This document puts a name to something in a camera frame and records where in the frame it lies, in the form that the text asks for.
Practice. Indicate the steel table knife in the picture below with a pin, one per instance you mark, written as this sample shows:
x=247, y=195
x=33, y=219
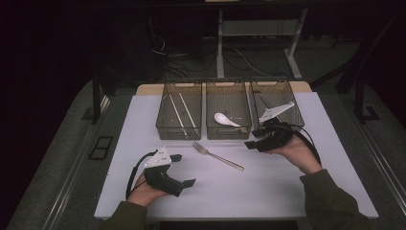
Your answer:
x=265, y=103

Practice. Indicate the black metal stand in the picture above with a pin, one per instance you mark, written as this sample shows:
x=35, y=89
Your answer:
x=359, y=102

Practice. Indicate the white table mat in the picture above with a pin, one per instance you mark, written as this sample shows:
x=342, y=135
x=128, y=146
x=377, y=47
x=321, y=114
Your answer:
x=223, y=198

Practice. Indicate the steel fork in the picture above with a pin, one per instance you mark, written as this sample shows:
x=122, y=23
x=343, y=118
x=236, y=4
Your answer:
x=223, y=160

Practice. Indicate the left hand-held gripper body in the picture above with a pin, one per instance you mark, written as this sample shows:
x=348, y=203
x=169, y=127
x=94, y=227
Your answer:
x=159, y=179

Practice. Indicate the grey floor rail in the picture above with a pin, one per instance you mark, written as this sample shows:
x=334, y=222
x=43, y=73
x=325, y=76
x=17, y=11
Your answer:
x=383, y=159
x=68, y=182

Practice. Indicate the person's left hand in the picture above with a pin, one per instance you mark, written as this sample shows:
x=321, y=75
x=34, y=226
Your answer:
x=142, y=193

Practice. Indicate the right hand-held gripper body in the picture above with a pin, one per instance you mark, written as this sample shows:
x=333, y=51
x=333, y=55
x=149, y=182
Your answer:
x=277, y=135

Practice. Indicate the white desk frame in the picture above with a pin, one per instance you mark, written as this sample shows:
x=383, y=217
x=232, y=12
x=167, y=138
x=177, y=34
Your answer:
x=220, y=48

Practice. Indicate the white ceramic spoon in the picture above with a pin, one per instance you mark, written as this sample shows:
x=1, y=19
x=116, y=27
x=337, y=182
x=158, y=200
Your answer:
x=221, y=119

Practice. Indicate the smoky transparent plastic bin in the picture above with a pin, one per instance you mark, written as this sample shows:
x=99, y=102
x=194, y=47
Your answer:
x=287, y=92
x=169, y=121
x=228, y=102

